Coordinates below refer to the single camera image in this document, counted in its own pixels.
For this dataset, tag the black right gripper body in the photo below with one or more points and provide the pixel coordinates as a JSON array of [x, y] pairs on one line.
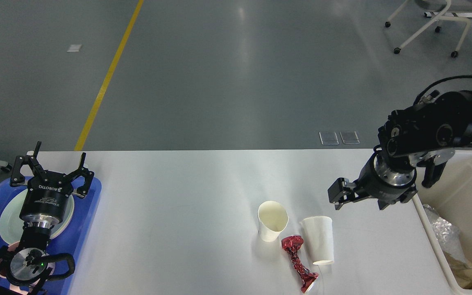
[[382, 182]]

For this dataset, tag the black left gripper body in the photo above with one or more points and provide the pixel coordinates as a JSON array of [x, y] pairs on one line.
[[47, 199]]

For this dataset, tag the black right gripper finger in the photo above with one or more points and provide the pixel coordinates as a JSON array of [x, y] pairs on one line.
[[344, 191], [405, 197]]

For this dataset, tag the white paper cup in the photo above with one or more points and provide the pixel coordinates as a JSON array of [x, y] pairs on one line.
[[318, 233], [273, 219]]

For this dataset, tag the mint green plate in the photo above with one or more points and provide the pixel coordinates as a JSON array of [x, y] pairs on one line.
[[11, 226]]

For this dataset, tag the red foil wrapper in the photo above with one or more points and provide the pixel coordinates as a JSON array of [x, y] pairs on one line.
[[291, 245]]

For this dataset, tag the foil sheet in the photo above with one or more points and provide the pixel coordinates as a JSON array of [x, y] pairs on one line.
[[447, 235]]

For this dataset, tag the brown paper bag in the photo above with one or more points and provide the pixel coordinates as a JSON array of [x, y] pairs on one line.
[[461, 271]]

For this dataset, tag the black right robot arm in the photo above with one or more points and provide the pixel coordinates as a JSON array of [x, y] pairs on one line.
[[424, 135]]

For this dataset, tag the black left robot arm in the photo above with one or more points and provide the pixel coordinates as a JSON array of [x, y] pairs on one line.
[[37, 234]]

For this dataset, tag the blue plastic tray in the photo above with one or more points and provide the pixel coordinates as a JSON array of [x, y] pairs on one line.
[[71, 240]]

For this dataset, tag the beige plastic bin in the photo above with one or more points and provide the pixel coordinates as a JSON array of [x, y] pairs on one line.
[[451, 196]]

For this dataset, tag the white rolling chair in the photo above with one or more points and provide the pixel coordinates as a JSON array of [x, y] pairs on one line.
[[439, 11]]

